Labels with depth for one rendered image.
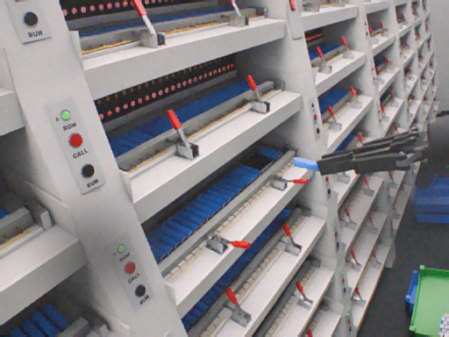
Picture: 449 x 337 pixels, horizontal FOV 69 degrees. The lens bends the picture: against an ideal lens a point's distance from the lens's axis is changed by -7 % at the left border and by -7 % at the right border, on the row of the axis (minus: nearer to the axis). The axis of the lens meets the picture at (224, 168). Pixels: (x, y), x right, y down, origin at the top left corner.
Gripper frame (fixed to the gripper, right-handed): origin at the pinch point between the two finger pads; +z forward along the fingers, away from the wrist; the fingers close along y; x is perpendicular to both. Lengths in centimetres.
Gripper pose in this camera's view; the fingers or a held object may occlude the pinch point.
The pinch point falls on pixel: (338, 161)
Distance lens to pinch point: 66.1
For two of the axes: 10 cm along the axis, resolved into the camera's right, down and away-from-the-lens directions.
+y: -5.7, 4.2, -7.1
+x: 4.0, 8.9, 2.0
